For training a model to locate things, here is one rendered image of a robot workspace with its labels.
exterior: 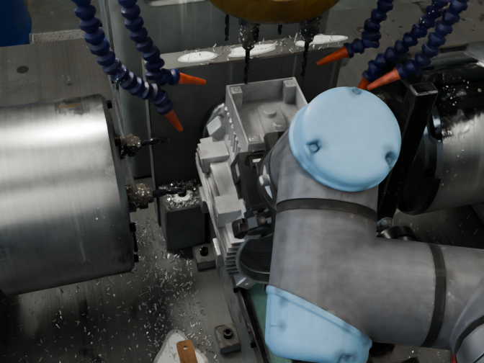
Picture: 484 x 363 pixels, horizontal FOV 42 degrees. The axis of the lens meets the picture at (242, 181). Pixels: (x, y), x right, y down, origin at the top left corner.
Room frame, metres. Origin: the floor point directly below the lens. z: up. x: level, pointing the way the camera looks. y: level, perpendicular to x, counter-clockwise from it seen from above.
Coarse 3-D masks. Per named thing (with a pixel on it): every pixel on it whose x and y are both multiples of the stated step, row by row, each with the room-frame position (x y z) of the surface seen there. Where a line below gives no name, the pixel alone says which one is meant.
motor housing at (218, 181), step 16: (208, 176) 0.60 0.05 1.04; (224, 176) 0.58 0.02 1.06; (208, 192) 0.58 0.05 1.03; (224, 192) 0.55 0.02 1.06; (208, 208) 0.58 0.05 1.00; (224, 240) 0.49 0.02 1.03; (240, 240) 0.48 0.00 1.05; (256, 240) 0.56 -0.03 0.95; (272, 240) 0.57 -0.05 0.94; (224, 256) 0.48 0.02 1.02; (240, 256) 0.51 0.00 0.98; (256, 256) 0.53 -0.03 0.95; (240, 272) 0.48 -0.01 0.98; (256, 272) 0.50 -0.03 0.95
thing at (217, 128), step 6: (216, 120) 0.66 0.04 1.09; (222, 120) 0.67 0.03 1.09; (210, 126) 0.66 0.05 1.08; (216, 126) 0.65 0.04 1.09; (222, 126) 0.65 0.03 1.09; (210, 132) 0.65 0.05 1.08; (216, 132) 0.65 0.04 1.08; (222, 132) 0.65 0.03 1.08; (216, 138) 0.65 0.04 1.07; (240, 216) 0.50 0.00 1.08; (234, 276) 0.49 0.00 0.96; (240, 276) 0.49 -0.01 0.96; (240, 282) 0.48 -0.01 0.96; (246, 282) 0.48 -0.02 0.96; (252, 282) 0.48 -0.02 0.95; (246, 288) 0.48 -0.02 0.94
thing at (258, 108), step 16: (272, 80) 0.69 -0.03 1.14; (288, 80) 0.70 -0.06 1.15; (240, 96) 0.66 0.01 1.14; (256, 96) 0.69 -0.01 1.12; (272, 96) 0.69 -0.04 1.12; (288, 96) 0.68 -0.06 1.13; (240, 112) 0.66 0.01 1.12; (256, 112) 0.66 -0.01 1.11; (272, 112) 0.64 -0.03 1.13; (288, 112) 0.66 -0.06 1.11; (240, 128) 0.60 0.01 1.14; (256, 128) 0.63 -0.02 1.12; (272, 128) 0.61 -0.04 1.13; (240, 144) 0.59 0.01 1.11; (256, 144) 0.57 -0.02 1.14
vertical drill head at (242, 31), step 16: (208, 0) 0.63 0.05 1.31; (224, 0) 0.61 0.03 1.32; (240, 0) 0.60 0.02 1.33; (256, 0) 0.59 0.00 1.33; (272, 0) 0.59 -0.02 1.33; (288, 0) 0.59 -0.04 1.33; (304, 0) 0.60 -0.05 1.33; (320, 0) 0.61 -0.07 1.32; (336, 0) 0.63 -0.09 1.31; (240, 16) 0.60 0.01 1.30; (256, 16) 0.59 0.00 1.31; (272, 16) 0.59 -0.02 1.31; (288, 16) 0.59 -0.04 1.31; (304, 16) 0.60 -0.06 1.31; (320, 16) 0.64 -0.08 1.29; (240, 32) 0.62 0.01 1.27; (256, 32) 0.62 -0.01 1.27; (304, 32) 0.64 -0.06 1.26; (304, 64) 0.65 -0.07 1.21
